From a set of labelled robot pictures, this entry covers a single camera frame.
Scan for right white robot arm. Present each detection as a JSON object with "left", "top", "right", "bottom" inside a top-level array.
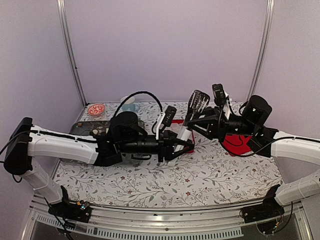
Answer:
[{"left": 188, "top": 95, "right": 320, "bottom": 218}]

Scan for right aluminium frame post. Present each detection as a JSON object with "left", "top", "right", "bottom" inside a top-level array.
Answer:
[{"left": 246, "top": 0, "right": 275, "bottom": 101}]

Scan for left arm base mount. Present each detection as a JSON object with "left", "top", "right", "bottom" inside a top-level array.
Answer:
[{"left": 48, "top": 185, "right": 92, "bottom": 223}]

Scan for red box lid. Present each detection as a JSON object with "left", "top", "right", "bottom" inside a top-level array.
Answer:
[{"left": 223, "top": 134, "right": 252, "bottom": 155}]

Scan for left black camera cable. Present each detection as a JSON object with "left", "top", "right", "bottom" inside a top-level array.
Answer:
[{"left": 113, "top": 90, "right": 165, "bottom": 118}]

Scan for front aluminium rail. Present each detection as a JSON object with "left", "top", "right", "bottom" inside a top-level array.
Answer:
[{"left": 21, "top": 194, "right": 318, "bottom": 240}]

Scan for red chocolate box base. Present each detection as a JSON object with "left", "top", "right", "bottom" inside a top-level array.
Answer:
[{"left": 170, "top": 119, "right": 195, "bottom": 154}]

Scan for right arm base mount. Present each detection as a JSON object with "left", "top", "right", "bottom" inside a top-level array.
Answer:
[{"left": 239, "top": 184, "right": 285, "bottom": 223}]

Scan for red patterned small bowl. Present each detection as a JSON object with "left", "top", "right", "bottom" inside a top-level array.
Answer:
[{"left": 87, "top": 103, "right": 106, "bottom": 117}]

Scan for light blue mug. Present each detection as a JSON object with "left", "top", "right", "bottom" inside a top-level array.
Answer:
[{"left": 121, "top": 96, "right": 140, "bottom": 113}]

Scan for left aluminium frame post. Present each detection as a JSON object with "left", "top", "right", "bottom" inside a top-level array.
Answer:
[{"left": 56, "top": 0, "right": 88, "bottom": 107}]

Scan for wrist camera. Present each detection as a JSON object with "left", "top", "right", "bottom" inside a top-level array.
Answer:
[
  {"left": 212, "top": 83, "right": 226, "bottom": 107},
  {"left": 162, "top": 105, "right": 177, "bottom": 127}
]

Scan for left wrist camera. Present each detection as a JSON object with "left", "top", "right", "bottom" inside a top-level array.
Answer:
[{"left": 162, "top": 105, "right": 177, "bottom": 127}]

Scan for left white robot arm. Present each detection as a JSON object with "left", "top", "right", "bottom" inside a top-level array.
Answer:
[{"left": 3, "top": 111, "right": 195, "bottom": 217}]

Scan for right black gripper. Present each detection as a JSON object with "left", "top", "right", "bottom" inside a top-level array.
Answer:
[{"left": 185, "top": 106, "right": 257, "bottom": 143}]

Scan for green floral tray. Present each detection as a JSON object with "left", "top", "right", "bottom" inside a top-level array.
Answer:
[{"left": 69, "top": 120, "right": 151, "bottom": 166}]

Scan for aluminium frame post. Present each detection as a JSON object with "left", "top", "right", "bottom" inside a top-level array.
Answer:
[
  {"left": 246, "top": 0, "right": 275, "bottom": 101},
  {"left": 56, "top": 0, "right": 88, "bottom": 107}
]

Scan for floral tablecloth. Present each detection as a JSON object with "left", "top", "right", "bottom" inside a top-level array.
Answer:
[{"left": 49, "top": 100, "right": 285, "bottom": 208}]

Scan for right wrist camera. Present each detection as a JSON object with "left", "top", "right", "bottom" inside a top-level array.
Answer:
[{"left": 212, "top": 83, "right": 226, "bottom": 107}]

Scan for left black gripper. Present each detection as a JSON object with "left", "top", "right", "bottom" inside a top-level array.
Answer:
[{"left": 119, "top": 129, "right": 195, "bottom": 162}]

